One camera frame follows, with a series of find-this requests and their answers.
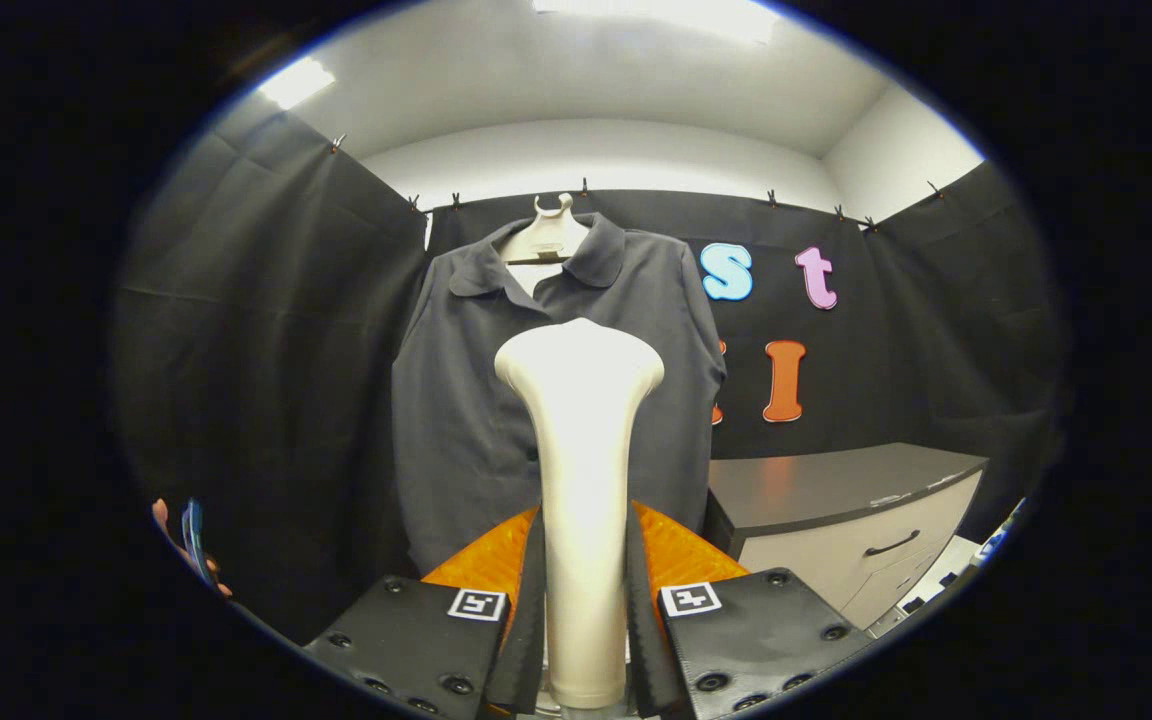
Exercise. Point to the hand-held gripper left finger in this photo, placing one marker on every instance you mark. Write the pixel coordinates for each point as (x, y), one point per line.
(528, 620)

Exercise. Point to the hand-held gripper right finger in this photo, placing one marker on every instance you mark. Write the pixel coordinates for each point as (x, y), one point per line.
(641, 620)

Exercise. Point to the cream garment steamer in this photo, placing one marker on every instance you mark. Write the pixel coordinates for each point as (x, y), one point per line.
(586, 480)

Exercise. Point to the dark grey button shirt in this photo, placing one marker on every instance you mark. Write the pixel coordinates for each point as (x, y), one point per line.
(456, 400)

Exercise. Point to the blue phone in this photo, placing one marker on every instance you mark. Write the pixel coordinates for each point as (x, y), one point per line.
(193, 540)

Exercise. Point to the grey cabinet with dark top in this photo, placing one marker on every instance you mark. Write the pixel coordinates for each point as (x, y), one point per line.
(836, 500)

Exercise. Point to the small blue item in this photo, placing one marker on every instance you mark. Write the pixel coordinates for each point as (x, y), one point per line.
(994, 542)

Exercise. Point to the black backdrop cloth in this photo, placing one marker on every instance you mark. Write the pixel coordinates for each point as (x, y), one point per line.
(266, 350)

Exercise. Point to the cream plastic hanger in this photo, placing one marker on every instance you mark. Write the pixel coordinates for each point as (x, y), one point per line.
(548, 235)

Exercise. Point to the row of black cloth clips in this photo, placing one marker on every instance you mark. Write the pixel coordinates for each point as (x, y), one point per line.
(771, 197)

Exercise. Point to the narrow ceiling light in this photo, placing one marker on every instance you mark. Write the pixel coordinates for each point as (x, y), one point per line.
(296, 82)

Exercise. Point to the large square ceiling light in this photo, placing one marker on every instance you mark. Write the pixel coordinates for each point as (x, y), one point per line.
(666, 12)

